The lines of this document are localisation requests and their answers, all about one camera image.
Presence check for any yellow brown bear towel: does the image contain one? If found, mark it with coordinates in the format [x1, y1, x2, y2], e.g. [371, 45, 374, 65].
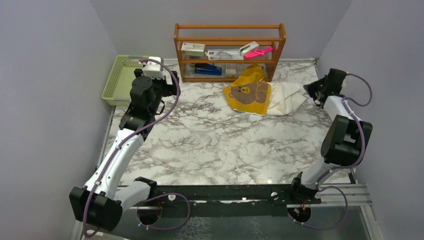
[223, 63, 271, 116]

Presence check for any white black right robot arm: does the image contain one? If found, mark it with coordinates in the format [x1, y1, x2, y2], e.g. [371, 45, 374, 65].
[288, 68, 373, 204]

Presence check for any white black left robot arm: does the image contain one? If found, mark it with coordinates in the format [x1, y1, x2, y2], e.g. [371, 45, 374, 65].
[69, 71, 181, 231]

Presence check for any cream white towel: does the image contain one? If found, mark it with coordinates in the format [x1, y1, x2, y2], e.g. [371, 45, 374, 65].
[266, 82, 307, 116]

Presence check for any green plastic basket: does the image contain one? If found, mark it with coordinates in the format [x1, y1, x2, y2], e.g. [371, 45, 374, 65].
[101, 55, 148, 107]

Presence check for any blue black stapler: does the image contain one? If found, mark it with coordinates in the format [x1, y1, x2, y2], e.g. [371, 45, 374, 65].
[194, 63, 222, 76]

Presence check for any white green box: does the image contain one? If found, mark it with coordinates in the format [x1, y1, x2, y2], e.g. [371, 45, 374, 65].
[180, 42, 206, 57]

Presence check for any wooden shelf rack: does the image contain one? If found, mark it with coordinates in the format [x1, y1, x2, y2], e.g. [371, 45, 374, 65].
[173, 23, 287, 82]

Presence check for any small white eraser box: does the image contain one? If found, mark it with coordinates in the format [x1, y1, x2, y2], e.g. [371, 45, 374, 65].
[225, 63, 237, 78]

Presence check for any white stapler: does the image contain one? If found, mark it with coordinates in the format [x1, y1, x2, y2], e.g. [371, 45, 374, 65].
[238, 41, 260, 56]

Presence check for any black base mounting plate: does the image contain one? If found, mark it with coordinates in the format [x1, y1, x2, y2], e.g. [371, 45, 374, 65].
[135, 184, 321, 219]

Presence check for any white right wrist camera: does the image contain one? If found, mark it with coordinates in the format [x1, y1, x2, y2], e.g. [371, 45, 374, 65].
[341, 73, 349, 88]

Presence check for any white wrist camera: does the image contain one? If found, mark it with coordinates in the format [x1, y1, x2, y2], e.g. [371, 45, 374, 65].
[142, 61, 165, 80]
[341, 73, 349, 88]

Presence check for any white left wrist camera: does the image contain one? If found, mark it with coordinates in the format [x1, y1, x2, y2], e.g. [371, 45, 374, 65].
[142, 61, 165, 80]

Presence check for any aluminium rail frame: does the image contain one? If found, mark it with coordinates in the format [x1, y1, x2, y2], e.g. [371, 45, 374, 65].
[71, 183, 372, 240]

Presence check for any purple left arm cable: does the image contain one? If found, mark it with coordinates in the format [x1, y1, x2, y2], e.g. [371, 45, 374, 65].
[82, 58, 192, 238]

